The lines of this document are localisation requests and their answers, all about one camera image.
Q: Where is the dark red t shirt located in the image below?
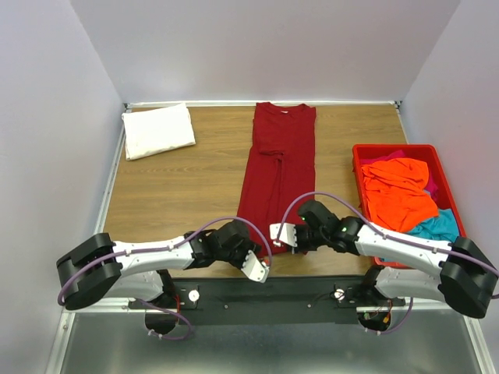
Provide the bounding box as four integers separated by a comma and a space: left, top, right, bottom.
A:
237, 102, 317, 242

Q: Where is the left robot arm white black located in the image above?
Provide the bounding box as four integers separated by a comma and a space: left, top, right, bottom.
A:
56, 217, 270, 311

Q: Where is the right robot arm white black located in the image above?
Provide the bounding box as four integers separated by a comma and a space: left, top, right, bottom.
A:
292, 199, 498, 319

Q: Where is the orange t shirt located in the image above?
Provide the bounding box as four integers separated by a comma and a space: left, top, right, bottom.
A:
361, 157, 439, 233

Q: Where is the magenta t shirt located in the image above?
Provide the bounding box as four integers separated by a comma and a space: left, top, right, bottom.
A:
352, 144, 446, 204

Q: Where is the teal t shirt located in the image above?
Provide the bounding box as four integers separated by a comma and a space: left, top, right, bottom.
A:
380, 209, 460, 264

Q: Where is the folded white t shirt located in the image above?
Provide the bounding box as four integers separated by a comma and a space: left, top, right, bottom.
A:
122, 103, 196, 161

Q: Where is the red plastic bin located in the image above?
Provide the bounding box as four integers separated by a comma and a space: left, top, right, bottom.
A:
352, 143, 469, 270

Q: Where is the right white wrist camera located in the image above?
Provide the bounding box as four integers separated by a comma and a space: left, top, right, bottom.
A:
269, 223, 297, 248

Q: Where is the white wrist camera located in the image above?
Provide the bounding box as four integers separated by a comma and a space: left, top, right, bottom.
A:
240, 250, 270, 284
269, 223, 297, 248

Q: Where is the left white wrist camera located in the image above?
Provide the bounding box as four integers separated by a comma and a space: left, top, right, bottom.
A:
240, 250, 270, 284

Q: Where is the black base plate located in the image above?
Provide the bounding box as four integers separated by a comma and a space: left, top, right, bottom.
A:
145, 275, 405, 333

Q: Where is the aluminium frame rail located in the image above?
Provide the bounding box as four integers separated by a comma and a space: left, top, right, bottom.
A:
56, 102, 498, 373

